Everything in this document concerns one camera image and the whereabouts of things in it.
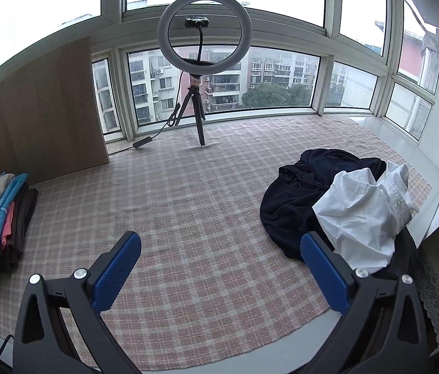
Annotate pink folded garment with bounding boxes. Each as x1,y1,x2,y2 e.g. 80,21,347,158
0,204,17,248

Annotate navy blue t-shirt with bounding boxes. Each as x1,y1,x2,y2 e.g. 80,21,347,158
260,148,388,260

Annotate black phone holder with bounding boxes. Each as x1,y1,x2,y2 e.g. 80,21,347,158
184,16,210,65

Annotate white lace cloth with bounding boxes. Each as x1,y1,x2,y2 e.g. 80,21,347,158
414,257,439,359

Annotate pink checkered mat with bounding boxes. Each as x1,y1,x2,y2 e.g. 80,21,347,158
0,115,432,361

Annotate white ring light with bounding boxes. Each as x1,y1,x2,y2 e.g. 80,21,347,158
156,0,253,75

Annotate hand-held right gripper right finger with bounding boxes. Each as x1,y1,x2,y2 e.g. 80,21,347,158
299,232,430,374

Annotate light wooden board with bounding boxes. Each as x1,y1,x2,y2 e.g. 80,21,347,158
0,35,110,185

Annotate apartment buildings outside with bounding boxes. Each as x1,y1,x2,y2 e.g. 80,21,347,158
91,45,439,133

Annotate dark grey garment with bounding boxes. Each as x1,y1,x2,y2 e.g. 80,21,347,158
0,187,29,271
381,226,423,281

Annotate black ring light cable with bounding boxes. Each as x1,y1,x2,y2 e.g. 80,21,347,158
142,70,189,141

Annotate white window frame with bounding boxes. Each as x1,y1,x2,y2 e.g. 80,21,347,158
0,0,439,152

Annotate black folded garment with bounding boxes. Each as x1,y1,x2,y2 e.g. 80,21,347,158
9,187,39,269

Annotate white shirt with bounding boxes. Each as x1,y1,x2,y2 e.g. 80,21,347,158
312,161,416,271

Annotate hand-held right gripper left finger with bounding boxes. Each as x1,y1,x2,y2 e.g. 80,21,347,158
12,231,142,374

